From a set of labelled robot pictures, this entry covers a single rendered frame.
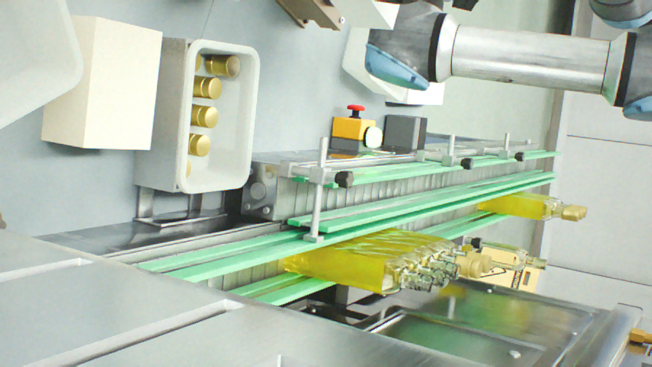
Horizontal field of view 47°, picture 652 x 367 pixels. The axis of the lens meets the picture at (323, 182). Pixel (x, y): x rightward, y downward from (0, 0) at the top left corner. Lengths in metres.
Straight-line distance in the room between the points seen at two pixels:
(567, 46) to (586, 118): 5.89
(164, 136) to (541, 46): 0.59
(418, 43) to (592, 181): 5.94
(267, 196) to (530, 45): 0.48
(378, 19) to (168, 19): 0.35
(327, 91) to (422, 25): 0.41
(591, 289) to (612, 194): 0.87
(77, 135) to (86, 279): 0.73
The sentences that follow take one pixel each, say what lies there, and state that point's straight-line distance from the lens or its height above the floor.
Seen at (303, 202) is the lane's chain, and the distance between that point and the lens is 1.32.
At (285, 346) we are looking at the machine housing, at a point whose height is 1.43.
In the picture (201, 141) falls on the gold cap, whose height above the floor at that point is 0.81.
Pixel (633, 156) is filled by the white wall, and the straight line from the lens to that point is 7.07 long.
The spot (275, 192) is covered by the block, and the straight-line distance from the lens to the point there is 1.23.
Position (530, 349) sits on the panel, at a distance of 1.40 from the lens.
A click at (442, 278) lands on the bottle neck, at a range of 1.25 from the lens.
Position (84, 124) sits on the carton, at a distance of 0.97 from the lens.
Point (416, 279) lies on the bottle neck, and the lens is 1.20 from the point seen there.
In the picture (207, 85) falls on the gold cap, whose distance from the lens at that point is 1.17.
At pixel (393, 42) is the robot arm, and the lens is 1.25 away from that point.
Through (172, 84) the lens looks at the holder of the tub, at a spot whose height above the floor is 0.81.
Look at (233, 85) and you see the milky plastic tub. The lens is 1.23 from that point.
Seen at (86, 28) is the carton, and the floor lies 0.81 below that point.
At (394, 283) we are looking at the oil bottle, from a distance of 1.21.
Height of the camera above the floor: 1.53
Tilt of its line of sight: 28 degrees down
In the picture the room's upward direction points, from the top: 100 degrees clockwise
